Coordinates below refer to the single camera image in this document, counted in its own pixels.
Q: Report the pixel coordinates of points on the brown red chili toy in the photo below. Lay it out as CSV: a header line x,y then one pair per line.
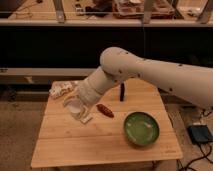
x,y
105,111

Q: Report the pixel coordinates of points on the black power adapter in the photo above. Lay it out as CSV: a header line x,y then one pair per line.
x,y
200,134

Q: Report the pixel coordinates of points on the green bowl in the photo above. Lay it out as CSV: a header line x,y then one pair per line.
x,y
141,129

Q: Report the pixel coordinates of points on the black upright eraser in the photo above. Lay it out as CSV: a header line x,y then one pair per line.
x,y
122,92

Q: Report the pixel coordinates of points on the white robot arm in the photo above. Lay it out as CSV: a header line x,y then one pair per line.
x,y
191,83

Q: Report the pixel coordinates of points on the white flat sponge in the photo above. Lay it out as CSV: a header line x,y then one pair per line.
x,y
86,119

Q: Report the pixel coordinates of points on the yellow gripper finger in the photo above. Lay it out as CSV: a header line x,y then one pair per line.
x,y
84,112
68,98

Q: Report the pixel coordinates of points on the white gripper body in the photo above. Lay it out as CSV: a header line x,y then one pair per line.
x,y
87,94

